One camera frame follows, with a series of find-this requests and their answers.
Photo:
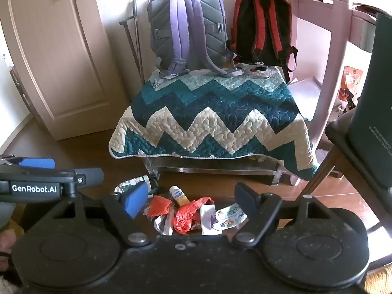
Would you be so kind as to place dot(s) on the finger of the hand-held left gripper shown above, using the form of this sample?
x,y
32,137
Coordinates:
x,y
90,175
36,162

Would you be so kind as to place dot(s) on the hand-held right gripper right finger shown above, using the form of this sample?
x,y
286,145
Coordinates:
x,y
246,200

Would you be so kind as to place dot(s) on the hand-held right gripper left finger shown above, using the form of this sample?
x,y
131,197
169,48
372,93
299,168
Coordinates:
x,y
134,200

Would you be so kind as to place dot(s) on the white cartoon printed wrapper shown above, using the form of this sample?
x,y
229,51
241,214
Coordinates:
x,y
228,219

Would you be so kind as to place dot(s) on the white silver wrapper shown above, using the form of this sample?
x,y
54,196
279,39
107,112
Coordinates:
x,y
164,225

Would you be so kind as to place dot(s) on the white purple wrapper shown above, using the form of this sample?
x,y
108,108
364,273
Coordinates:
x,y
207,220

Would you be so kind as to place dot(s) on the small white yellow bottle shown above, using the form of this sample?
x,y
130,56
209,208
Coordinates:
x,y
178,195

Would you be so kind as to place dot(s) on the red plastic bag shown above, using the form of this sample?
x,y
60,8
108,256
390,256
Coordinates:
x,y
183,217

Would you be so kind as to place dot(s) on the dark green trash bin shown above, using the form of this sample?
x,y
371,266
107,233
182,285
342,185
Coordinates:
x,y
376,98

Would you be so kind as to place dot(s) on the person's left hand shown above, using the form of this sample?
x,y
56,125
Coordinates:
x,y
6,239

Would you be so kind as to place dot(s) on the teal white zigzag quilt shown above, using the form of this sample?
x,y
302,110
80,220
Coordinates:
x,y
214,113

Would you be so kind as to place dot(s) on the beige wooden door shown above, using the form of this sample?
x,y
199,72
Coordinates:
x,y
61,67

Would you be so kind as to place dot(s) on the dark wooden chair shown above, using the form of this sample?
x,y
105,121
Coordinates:
x,y
340,134

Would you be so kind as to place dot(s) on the dark metal pole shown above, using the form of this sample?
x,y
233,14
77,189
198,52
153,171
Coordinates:
x,y
134,43

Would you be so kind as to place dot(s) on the orange printed bag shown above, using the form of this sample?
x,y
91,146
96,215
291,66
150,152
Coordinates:
x,y
352,82

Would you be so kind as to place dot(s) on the purple grey backpack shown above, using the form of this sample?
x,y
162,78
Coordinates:
x,y
183,21

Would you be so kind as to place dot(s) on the red black backpack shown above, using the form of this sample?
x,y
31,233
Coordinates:
x,y
263,21

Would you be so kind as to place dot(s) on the pink desk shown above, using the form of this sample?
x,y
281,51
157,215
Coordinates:
x,y
337,21

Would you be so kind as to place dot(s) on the metal bench frame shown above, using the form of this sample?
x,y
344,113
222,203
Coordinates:
x,y
214,168

